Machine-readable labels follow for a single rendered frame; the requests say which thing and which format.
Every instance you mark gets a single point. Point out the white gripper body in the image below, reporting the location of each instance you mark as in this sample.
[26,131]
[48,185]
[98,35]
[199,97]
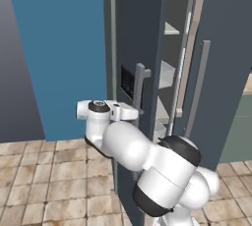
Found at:
[129,113]

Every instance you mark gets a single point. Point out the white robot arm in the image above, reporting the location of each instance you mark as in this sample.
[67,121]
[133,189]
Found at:
[170,167]

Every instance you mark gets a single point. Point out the white freezer shelf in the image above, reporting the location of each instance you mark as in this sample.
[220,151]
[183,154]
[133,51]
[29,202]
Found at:
[166,75]
[161,113]
[170,29]

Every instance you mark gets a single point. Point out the dark grey freezer door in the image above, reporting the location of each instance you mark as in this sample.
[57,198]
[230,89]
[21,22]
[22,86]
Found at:
[131,33]

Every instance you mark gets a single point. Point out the dark grey fridge door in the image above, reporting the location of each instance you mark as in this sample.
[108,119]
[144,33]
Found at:
[226,56]

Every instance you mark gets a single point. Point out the grey-green cupboard run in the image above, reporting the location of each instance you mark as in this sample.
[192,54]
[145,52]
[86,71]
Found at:
[239,128]

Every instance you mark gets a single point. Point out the dark grey fridge body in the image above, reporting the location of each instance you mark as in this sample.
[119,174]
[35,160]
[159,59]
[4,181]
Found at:
[180,4]

